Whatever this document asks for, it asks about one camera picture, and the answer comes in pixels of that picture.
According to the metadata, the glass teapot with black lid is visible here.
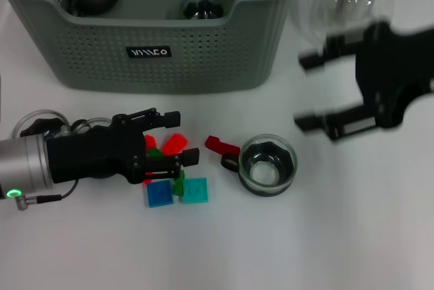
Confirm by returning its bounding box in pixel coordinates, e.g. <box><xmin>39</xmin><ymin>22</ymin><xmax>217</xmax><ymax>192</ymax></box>
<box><xmin>292</xmin><ymin>0</ymin><xmax>401</xmax><ymax>54</ymax></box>

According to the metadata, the orange-red sloped brick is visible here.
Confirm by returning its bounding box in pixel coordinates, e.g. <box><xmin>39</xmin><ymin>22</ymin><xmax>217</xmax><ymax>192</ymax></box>
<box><xmin>161</xmin><ymin>133</ymin><xmax>189</xmax><ymax>155</ymax></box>

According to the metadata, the left arm cable with plug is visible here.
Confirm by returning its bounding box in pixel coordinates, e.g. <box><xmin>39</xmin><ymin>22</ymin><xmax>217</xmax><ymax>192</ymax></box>
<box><xmin>15</xmin><ymin>180</ymin><xmax>81</xmax><ymax>212</ymax></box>

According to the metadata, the blue square flat brick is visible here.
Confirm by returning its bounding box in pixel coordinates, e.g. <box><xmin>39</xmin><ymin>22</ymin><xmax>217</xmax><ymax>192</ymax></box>
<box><xmin>146</xmin><ymin>180</ymin><xmax>175</xmax><ymax>209</ymax></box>

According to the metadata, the grey-green perforated storage bin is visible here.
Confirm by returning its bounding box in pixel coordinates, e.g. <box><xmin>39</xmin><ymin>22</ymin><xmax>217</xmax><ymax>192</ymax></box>
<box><xmin>0</xmin><ymin>0</ymin><xmax>306</xmax><ymax>96</ymax></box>

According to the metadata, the glass teacup with black base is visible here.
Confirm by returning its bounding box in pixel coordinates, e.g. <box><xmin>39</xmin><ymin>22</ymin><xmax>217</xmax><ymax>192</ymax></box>
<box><xmin>179</xmin><ymin>0</ymin><xmax>227</xmax><ymax>21</ymax></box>
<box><xmin>220</xmin><ymin>133</ymin><xmax>298</xmax><ymax>199</ymax></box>
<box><xmin>71</xmin><ymin>116</ymin><xmax>117</xmax><ymax>180</ymax></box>
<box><xmin>12</xmin><ymin>109</ymin><xmax>71</xmax><ymax>139</ymax></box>

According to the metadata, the teal square flat brick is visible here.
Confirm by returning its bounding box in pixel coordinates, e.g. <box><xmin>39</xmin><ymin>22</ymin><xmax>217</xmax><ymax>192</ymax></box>
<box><xmin>182</xmin><ymin>177</ymin><xmax>208</xmax><ymax>205</ymax></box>

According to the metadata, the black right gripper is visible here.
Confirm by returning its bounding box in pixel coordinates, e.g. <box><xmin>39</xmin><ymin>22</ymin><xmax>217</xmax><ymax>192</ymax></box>
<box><xmin>293</xmin><ymin>20</ymin><xmax>434</xmax><ymax>142</ymax></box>

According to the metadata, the dark red long brick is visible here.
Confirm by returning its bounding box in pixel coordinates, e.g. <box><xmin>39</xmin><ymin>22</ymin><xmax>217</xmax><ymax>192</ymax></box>
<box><xmin>205</xmin><ymin>136</ymin><xmax>240</xmax><ymax>155</ymax></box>

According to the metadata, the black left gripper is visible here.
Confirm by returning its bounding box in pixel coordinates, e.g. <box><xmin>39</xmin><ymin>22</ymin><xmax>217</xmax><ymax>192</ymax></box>
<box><xmin>45</xmin><ymin>107</ymin><xmax>201</xmax><ymax>185</ymax></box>

